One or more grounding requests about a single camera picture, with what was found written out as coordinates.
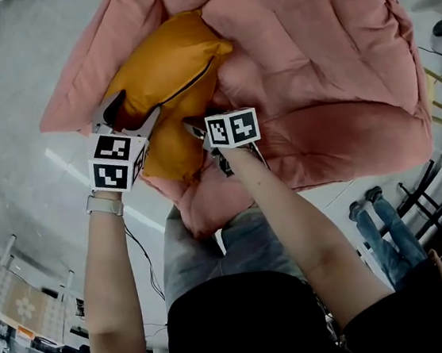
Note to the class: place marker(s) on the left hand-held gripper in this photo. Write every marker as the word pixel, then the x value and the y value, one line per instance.
pixel 110 171

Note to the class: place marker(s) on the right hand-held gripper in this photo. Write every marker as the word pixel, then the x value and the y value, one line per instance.
pixel 233 128

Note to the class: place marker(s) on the orange cushion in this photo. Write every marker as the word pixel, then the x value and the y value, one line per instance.
pixel 167 66

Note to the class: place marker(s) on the pink padded sofa with backrest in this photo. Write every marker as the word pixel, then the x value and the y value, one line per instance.
pixel 312 72

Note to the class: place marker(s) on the person's right forearm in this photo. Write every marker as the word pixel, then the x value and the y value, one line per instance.
pixel 290 223

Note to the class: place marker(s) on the person's left forearm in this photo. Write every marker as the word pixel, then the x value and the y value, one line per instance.
pixel 107 273

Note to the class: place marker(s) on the white wristwatch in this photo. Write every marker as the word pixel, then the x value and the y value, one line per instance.
pixel 102 205

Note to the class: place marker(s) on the person's grey trousers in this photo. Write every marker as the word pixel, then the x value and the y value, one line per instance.
pixel 214 252

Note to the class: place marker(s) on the person's black shirt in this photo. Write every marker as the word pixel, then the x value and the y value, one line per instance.
pixel 243 328

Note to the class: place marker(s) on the table with patterned cloth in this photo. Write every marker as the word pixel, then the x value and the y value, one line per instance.
pixel 25 303

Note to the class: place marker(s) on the black metal frame chair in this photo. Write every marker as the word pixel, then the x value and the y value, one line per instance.
pixel 427 198

